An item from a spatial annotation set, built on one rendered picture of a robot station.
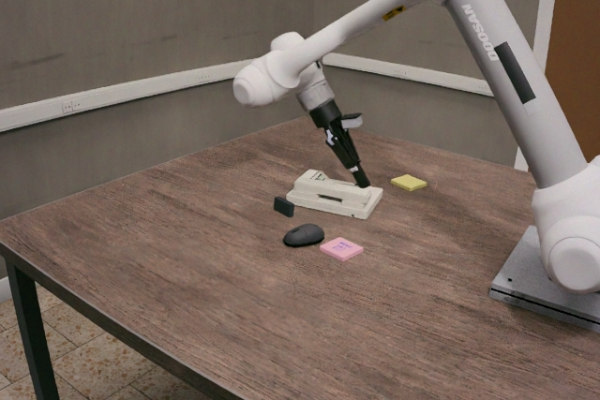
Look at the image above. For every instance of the dark grey computer mouse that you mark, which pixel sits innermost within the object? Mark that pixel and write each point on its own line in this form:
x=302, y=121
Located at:
x=304, y=235

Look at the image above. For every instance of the white desk phone body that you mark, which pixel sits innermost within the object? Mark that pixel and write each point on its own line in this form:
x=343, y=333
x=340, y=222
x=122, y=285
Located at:
x=333, y=204

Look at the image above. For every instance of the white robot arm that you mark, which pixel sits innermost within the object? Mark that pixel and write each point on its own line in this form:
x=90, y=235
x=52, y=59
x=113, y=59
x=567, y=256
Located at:
x=566, y=203

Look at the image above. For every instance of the pink sticky note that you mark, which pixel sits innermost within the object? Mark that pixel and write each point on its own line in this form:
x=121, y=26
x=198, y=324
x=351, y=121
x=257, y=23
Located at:
x=341, y=249

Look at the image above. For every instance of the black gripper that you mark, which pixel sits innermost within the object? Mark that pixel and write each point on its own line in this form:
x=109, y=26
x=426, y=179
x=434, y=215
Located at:
x=324, y=117

